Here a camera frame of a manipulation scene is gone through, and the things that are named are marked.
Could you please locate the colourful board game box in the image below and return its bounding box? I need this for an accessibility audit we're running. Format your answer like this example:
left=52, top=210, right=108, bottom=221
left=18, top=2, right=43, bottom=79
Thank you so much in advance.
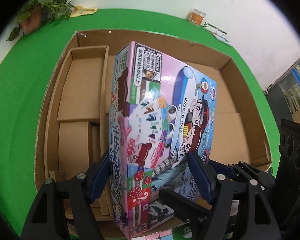
left=109, top=42, right=217, bottom=238

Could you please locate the yellow paper packet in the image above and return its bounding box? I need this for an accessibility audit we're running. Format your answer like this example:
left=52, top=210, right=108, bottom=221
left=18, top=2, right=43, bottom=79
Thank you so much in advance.
left=70, top=5, right=98, bottom=18

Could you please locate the white flat box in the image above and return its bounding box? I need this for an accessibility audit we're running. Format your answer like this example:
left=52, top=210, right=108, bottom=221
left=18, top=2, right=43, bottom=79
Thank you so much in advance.
left=203, top=22, right=228, bottom=38

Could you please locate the green tablecloth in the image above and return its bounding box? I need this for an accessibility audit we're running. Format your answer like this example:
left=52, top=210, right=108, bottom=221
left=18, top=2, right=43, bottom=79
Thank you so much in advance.
left=0, top=9, right=280, bottom=235

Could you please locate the teal flat booklet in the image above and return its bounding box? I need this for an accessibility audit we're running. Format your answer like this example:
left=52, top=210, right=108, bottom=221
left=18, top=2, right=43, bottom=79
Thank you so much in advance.
left=214, top=35, right=232, bottom=47

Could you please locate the potted green plant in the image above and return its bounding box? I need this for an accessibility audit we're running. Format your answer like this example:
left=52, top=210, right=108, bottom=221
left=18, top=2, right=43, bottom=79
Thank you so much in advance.
left=7, top=0, right=74, bottom=41

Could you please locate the orange glass jar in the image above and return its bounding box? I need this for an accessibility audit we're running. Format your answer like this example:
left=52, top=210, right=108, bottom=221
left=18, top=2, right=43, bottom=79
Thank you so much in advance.
left=186, top=9, right=206, bottom=25

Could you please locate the cardboard tray box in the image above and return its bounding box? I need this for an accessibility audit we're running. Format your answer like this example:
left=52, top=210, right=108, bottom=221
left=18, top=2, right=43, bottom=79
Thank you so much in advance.
left=33, top=29, right=273, bottom=239

